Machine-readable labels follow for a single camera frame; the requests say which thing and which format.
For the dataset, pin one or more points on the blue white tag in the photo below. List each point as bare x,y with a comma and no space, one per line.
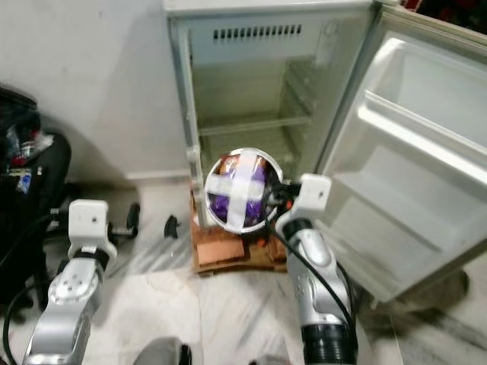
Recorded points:
24,182

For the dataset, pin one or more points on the white small fridge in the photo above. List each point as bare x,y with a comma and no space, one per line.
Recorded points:
236,91

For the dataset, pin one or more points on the grey left robot leg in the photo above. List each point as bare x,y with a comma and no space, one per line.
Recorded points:
160,353

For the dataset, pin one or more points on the fridge shelf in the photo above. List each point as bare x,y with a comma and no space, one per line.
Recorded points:
247,125

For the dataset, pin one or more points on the round clear taped container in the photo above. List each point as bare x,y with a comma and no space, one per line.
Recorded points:
240,190

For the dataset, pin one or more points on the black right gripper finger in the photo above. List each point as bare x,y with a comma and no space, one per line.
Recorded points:
275,201

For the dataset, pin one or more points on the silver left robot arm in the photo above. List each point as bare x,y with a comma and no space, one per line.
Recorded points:
68,304

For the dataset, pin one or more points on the small black floor object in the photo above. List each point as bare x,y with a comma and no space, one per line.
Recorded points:
171,226

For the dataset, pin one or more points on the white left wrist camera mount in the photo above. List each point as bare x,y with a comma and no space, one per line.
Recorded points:
89,224

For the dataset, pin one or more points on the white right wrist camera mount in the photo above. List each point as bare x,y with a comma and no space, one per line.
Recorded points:
312,196

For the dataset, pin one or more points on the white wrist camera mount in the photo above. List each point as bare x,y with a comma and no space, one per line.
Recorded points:
89,224
312,196

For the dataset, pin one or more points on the clear plastic snack bag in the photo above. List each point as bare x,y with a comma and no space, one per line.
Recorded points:
29,144

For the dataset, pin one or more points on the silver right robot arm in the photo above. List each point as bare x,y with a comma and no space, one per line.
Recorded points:
316,281

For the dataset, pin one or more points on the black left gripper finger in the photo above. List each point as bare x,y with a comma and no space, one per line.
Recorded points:
133,217

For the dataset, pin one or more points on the brown base board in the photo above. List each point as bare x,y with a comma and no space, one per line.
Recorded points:
236,267

